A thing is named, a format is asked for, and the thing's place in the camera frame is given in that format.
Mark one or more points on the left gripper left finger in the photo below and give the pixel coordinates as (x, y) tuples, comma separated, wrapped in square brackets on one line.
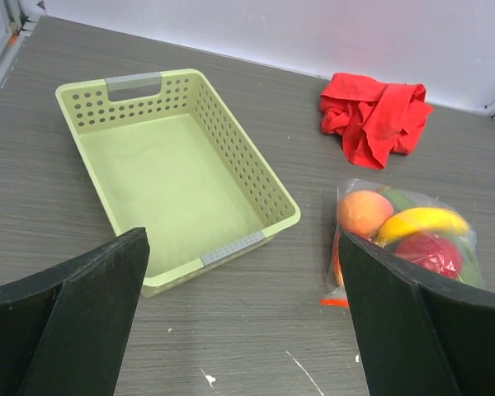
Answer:
[(64, 330)]

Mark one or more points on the green leafy vegetable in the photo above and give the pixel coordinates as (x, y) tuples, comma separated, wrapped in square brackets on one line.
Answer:
[(403, 200)]

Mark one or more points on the red crumpled cloth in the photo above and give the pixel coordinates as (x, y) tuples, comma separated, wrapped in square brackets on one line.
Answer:
[(373, 118)]

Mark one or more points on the orange peach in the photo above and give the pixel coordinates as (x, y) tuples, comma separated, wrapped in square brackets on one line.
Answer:
[(363, 212)]

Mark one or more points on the red apple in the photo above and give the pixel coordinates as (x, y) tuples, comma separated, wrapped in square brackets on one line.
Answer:
[(432, 252)]

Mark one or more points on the yellow banana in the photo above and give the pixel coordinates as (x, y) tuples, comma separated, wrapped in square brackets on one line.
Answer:
[(420, 219)]

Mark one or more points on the green plastic basket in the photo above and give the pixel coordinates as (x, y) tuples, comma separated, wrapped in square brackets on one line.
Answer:
[(164, 152)]

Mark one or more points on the clear zip top bag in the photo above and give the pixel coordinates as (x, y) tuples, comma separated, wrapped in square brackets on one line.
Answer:
[(336, 295)]

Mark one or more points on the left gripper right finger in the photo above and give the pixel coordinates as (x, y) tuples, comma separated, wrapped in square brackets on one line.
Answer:
[(418, 333)]

